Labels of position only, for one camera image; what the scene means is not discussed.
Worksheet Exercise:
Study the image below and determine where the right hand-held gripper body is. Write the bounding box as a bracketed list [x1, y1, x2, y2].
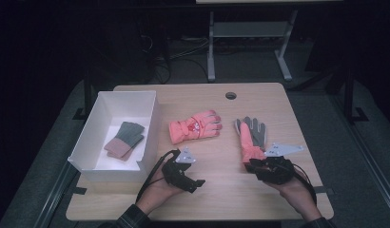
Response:
[257, 142, 304, 186]

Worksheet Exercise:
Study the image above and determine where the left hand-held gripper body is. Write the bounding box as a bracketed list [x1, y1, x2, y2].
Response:
[161, 145, 198, 195]

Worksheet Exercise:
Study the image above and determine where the pink glove with grey palm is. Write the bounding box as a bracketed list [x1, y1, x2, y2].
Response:
[234, 116, 267, 166]

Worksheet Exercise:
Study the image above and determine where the white box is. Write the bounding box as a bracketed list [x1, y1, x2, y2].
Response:
[67, 90, 163, 183]

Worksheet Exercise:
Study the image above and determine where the person's left hand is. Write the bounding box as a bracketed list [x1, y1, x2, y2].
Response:
[135, 178, 185, 216]

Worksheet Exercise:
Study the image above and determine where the person's right hand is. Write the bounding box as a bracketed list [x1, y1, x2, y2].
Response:
[271, 170, 322, 222]

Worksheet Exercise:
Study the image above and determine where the pink printed ski glove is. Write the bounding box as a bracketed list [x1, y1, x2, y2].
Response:
[168, 109, 224, 145]

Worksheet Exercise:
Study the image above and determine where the black tape strip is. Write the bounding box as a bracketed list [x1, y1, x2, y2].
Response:
[70, 186, 88, 196]
[313, 186, 336, 195]

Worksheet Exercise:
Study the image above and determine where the black metal stand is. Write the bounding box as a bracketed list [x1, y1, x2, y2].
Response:
[72, 67, 93, 122]
[341, 65, 370, 125]

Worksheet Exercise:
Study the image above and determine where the grey metal stand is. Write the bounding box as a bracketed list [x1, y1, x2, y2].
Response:
[206, 9, 299, 83]

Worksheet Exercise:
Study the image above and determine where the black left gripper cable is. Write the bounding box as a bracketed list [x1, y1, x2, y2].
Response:
[135, 149, 182, 203]

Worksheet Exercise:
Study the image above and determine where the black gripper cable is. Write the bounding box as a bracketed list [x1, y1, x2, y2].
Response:
[135, 149, 182, 203]
[291, 162, 319, 207]

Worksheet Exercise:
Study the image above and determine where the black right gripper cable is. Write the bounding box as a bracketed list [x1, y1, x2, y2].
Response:
[291, 162, 319, 207]

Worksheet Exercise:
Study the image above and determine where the bundle of floor cables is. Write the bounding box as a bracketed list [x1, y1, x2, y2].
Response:
[139, 31, 210, 84]

